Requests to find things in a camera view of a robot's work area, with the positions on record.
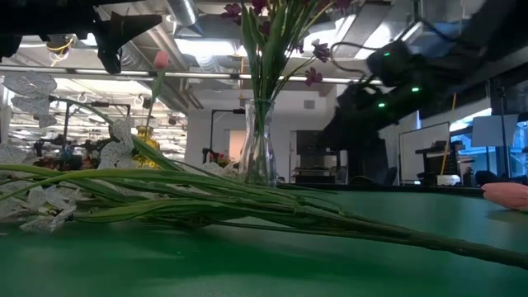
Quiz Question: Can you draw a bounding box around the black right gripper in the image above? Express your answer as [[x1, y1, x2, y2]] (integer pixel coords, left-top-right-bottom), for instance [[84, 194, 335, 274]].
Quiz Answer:
[[329, 80, 413, 141]]

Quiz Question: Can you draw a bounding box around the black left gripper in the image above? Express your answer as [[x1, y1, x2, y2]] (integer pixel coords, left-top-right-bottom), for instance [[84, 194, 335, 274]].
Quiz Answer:
[[0, 0, 163, 75]]

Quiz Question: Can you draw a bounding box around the pink tulip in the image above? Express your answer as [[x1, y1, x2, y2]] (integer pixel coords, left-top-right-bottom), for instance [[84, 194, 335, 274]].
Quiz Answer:
[[481, 181, 528, 212], [142, 49, 171, 133]]

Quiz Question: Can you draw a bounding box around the purple flower spray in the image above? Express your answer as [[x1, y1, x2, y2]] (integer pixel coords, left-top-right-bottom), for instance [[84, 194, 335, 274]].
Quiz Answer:
[[219, 0, 356, 186]]

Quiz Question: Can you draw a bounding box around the white veined flower spray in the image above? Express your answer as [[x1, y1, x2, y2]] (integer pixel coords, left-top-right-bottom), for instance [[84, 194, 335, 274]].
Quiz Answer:
[[0, 69, 528, 269]]

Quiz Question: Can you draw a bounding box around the clear glass vase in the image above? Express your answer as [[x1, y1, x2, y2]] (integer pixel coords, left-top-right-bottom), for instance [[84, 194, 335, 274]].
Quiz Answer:
[[240, 97, 278, 189]]

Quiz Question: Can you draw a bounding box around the yellow glass vase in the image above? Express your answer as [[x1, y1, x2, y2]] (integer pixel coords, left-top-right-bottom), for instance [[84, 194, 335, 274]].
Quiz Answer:
[[132, 125, 161, 169]]

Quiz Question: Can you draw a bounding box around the black cabinet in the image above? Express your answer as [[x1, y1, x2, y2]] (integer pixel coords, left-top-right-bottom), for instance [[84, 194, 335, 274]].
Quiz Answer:
[[290, 130, 343, 186]]

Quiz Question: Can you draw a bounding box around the whiteboard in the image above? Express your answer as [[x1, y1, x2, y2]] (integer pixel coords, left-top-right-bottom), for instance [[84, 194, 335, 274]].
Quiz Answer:
[[398, 120, 452, 182]]

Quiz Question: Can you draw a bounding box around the black equipment rack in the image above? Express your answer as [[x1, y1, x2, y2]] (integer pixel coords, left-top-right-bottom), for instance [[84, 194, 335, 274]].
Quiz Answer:
[[414, 139, 465, 186]]

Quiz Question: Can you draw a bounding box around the long ceiling light strip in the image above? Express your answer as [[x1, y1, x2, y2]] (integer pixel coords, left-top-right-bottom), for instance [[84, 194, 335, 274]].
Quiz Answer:
[[0, 64, 384, 87]]

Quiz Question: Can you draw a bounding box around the white display panel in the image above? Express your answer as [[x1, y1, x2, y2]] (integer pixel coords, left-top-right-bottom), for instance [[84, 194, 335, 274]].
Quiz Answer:
[[471, 114, 521, 149]]

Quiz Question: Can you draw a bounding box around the black tripod stand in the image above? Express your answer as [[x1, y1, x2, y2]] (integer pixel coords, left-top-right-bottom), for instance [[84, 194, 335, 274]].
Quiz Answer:
[[489, 76, 515, 179]]

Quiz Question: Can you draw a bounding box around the red black background robot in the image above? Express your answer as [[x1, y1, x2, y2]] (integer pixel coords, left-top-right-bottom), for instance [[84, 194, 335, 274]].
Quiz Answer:
[[201, 147, 232, 168]]

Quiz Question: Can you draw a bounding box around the silver round ventilation duct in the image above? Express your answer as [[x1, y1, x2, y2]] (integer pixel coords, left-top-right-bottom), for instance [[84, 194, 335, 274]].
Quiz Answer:
[[166, 0, 200, 26]]

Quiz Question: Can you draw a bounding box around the black yellow cord reel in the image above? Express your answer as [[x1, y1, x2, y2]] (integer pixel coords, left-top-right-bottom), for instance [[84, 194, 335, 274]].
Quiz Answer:
[[45, 33, 78, 67]]

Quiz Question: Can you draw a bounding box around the black metal frame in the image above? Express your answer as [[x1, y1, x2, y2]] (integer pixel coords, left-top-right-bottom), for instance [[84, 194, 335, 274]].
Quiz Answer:
[[209, 107, 247, 164]]

